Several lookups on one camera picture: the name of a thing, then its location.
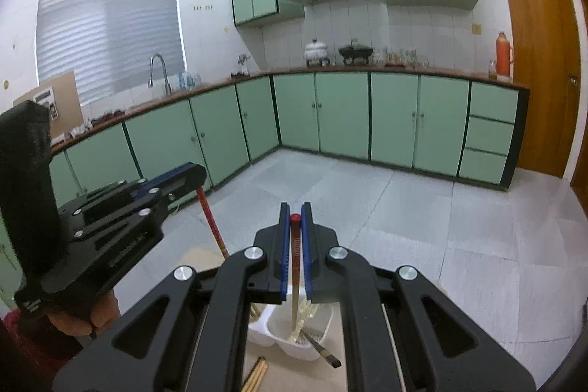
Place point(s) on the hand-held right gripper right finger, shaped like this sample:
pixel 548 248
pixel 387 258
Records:
pixel 308 245

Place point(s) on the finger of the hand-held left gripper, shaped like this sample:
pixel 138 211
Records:
pixel 170 176
pixel 183 185

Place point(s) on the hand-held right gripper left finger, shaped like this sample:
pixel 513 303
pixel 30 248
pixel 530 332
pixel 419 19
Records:
pixel 285 245

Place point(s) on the red-ended wooden chopstick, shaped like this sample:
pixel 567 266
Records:
pixel 295 218
pixel 213 224

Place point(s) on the white plastic utensil holder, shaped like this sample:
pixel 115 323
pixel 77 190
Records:
pixel 280 339

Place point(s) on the black chopstick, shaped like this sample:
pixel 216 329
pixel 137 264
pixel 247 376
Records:
pixel 321 348

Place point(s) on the row of wooden chopsticks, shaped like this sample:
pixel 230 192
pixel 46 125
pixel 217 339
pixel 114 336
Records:
pixel 256 376

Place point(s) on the person's left hand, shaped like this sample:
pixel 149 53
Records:
pixel 101 316

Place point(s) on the white cloth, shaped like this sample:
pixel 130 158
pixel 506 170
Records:
pixel 69 137

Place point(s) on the cardboard board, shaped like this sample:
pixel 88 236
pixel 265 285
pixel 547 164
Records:
pixel 69 107

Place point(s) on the white label on cardboard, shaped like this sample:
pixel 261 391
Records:
pixel 46 100

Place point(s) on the metal faucet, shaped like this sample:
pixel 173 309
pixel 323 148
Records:
pixel 166 82

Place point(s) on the clear bottles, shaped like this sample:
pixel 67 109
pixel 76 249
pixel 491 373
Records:
pixel 189 80

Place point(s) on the green base cabinets with counter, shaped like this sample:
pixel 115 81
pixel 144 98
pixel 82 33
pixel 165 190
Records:
pixel 344 116

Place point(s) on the white window blind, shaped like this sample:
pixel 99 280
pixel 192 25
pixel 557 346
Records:
pixel 105 24

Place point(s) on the person's red clothing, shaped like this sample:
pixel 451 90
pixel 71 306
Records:
pixel 27 355

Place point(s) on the gas stove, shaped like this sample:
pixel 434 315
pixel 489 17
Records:
pixel 337 62

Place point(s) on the white lidded pot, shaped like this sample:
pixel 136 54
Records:
pixel 317 51

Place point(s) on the black wok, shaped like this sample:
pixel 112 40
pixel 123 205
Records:
pixel 353 50

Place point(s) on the glass jars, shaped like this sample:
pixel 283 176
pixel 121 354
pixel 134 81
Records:
pixel 404 57

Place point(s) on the small glass jar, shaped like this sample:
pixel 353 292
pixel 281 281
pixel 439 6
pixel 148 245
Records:
pixel 492 70

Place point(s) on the orange thermos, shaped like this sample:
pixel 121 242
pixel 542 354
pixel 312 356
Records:
pixel 503 52

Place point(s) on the wooden door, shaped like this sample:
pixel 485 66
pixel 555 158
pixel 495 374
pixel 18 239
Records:
pixel 537 75

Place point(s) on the wall hooks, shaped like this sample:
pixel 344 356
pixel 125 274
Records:
pixel 202 7

